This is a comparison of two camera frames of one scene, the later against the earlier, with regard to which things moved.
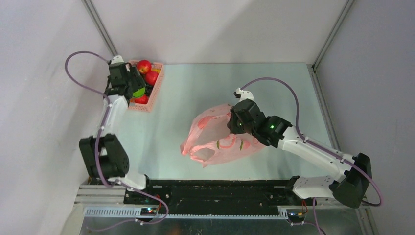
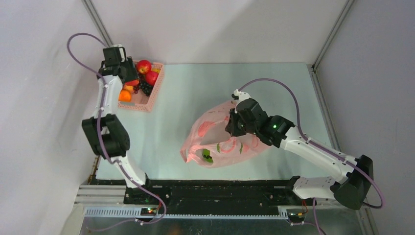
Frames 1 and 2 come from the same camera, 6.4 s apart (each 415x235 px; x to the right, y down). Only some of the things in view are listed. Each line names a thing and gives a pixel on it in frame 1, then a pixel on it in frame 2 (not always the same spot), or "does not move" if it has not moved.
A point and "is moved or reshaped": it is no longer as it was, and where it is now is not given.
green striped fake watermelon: [139, 93] to [206, 156]
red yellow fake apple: [143, 100] is moved or reshaped
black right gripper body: [236, 126] does not move
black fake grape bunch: [148, 89] does not move
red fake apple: [150, 78] does not move
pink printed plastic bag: [209, 141] does not move
